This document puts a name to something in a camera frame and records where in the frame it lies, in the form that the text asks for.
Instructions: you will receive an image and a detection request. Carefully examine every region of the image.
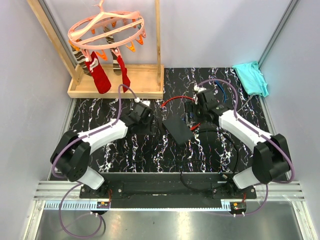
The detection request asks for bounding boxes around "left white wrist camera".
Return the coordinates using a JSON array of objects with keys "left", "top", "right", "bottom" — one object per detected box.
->
[{"left": 134, "top": 97, "right": 151, "bottom": 114}]

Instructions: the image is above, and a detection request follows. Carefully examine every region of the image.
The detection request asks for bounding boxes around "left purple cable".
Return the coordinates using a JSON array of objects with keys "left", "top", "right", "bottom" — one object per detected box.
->
[{"left": 51, "top": 84, "right": 138, "bottom": 238}]

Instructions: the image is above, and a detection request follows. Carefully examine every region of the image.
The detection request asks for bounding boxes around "black ethernet cable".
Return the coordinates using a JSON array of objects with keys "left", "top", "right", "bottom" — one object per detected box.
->
[{"left": 180, "top": 123, "right": 242, "bottom": 193}]

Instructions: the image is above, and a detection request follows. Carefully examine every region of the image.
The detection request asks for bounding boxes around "striped brown sock left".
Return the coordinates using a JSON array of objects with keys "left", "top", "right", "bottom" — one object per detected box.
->
[{"left": 71, "top": 45, "right": 92, "bottom": 77}]

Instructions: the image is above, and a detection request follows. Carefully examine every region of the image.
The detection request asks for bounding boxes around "striped brown sock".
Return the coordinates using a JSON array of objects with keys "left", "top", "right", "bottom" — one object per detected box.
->
[
  {"left": 71, "top": 45, "right": 92, "bottom": 77},
  {"left": 106, "top": 35, "right": 122, "bottom": 76}
]

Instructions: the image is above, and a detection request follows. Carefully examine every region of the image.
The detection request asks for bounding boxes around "striped brown sock right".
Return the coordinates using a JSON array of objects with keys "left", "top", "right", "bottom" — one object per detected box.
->
[{"left": 106, "top": 35, "right": 122, "bottom": 76}]

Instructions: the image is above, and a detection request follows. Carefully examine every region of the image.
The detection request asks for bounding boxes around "teal folded cloth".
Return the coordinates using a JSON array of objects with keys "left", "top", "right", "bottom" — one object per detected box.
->
[{"left": 232, "top": 61, "right": 269, "bottom": 98}]

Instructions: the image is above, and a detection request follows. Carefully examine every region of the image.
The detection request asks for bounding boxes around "black network switch box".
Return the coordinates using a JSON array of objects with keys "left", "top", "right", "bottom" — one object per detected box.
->
[{"left": 162, "top": 116, "right": 194, "bottom": 145}]

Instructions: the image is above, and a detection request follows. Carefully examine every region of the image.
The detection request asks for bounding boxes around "blue ethernet cable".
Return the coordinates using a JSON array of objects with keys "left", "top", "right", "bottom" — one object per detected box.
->
[{"left": 214, "top": 79, "right": 229, "bottom": 103}]

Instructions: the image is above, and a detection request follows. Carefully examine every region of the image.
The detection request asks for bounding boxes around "red sock left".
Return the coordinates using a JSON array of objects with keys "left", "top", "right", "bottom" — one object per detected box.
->
[{"left": 85, "top": 51, "right": 112, "bottom": 94}]

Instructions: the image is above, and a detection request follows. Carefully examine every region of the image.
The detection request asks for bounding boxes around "pink round clip hanger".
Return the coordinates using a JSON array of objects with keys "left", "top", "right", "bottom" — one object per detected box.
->
[{"left": 67, "top": 0, "right": 146, "bottom": 58}]

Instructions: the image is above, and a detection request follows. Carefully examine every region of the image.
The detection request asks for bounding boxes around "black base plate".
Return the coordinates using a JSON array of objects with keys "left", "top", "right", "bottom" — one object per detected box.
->
[{"left": 79, "top": 172, "right": 257, "bottom": 210}]

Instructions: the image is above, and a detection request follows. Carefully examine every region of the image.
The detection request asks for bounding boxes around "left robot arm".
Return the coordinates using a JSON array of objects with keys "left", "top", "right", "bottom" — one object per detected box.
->
[{"left": 50, "top": 100, "right": 154, "bottom": 198}]

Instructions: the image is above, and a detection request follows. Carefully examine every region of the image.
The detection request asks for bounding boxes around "red sock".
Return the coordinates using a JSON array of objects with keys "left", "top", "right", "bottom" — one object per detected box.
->
[
  {"left": 85, "top": 51, "right": 112, "bottom": 94},
  {"left": 117, "top": 55, "right": 131, "bottom": 93}
]

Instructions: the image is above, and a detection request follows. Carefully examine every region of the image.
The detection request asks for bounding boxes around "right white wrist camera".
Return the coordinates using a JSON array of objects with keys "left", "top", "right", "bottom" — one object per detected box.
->
[{"left": 193, "top": 85, "right": 207, "bottom": 105}]

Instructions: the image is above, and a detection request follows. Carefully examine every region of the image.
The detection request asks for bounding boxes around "black marbled mat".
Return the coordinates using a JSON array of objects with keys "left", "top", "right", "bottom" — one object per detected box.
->
[{"left": 47, "top": 66, "right": 291, "bottom": 181}]

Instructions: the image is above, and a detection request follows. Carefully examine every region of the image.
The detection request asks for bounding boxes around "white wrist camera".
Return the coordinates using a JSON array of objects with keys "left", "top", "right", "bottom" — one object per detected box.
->
[
  {"left": 134, "top": 97, "right": 151, "bottom": 114},
  {"left": 193, "top": 85, "right": 207, "bottom": 105}
]

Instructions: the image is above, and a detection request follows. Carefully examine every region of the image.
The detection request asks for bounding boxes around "wooden rack frame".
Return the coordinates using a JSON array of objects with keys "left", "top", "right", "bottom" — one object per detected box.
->
[{"left": 29, "top": 0, "right": 164, "bottom": 99}]

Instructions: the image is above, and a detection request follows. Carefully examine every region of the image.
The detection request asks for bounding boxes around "red ethernet cable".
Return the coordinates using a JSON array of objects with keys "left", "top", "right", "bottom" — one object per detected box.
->
[{"left": 160, "top": 96, "right": 202, "bottom": 131}]

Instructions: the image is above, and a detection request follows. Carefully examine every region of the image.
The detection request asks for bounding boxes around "grey ethernet cable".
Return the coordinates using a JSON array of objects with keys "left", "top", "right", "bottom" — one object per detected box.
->
[{"left": 237, "top": 93, "right": 257, "bottom": 112}]

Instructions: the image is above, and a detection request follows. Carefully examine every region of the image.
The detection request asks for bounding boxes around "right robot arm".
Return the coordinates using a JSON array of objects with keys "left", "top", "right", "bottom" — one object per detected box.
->
[{"left": 191, "top": 87, "right": 294, "bottom": 199}]

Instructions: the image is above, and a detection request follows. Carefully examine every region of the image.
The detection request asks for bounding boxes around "red sock right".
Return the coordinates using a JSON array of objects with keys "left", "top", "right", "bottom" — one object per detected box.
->
[{"left": 117, "top": 55, "right": 131, "bottom": 93}]

